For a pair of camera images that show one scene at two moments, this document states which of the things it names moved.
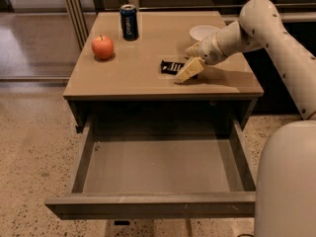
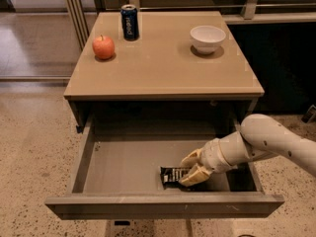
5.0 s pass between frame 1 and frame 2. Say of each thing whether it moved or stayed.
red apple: stayed
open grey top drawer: stayed
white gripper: moved
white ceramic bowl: stayed
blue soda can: stayed
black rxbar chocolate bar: moved
